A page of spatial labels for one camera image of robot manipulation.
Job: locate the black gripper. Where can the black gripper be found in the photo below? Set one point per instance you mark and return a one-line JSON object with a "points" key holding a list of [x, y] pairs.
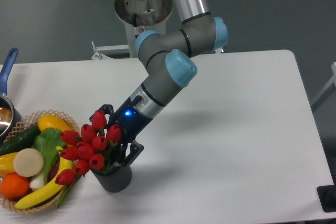
{"points": [[131, 122]]}

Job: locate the red tulip bouquet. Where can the red tulip bouquet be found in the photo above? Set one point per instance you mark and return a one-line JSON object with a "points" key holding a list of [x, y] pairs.
{"points": [[94, 148]]}

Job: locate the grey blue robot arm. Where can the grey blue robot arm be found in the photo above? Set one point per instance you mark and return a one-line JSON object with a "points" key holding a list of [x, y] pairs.
{"points": [[168, 74]]}

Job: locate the grey ribbed vase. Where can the grey ribbed vase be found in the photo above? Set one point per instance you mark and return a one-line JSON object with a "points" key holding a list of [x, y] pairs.
{"points": [[116, 179]]}

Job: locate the yellow banana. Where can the yellow banana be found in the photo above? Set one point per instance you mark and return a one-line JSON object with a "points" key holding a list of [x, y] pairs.
{"points": [[46, 192]]}

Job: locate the green bok choy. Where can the green bok choy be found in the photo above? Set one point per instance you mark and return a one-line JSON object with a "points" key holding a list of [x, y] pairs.
{"points": [[51, 157]]}

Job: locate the yellow squash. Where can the yellow squash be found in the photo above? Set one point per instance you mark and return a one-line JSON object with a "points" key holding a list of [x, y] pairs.
{"points": [[51, 127]]}

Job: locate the dark red fruit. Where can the dark red fruit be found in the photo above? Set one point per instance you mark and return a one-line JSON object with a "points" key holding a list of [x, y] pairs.
{"points": [[54, 171]]}

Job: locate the green cucumber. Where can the green cucumber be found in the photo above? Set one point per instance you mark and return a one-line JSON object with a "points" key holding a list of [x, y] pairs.
{"points": [[20, 141]]}

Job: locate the beige round disc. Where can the beige round disc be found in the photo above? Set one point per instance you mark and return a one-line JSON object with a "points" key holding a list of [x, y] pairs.
{"points": [[28, 162]]}

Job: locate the yellow bell pepper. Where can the yellow bell pepper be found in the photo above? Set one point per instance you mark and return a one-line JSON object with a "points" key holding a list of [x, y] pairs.
{"points": [[6, 164]]}

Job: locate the orange fruit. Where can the orange fruit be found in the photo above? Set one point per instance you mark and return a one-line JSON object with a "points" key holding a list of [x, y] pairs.
{"points": [[15, 186]]}

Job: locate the woven wicker basket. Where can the woven wicker basket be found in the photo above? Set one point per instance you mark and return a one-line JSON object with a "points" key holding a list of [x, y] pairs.
{"points": [[23, 124]]}

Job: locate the black device at edge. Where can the black device at edge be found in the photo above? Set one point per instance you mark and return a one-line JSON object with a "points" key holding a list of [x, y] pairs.
{"points": [[327, 197]]}

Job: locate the blue handled saucepan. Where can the blue handled saucepan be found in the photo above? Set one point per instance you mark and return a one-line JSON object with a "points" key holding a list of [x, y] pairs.
{"points": [[9, 115]]}

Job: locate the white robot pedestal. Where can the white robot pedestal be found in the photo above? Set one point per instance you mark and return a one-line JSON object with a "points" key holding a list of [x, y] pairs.
{"points": [[145, 25]]}

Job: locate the white frame at right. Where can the white frame at right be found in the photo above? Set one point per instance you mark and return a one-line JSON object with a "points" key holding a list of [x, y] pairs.
{"points": [[324, 92]]}

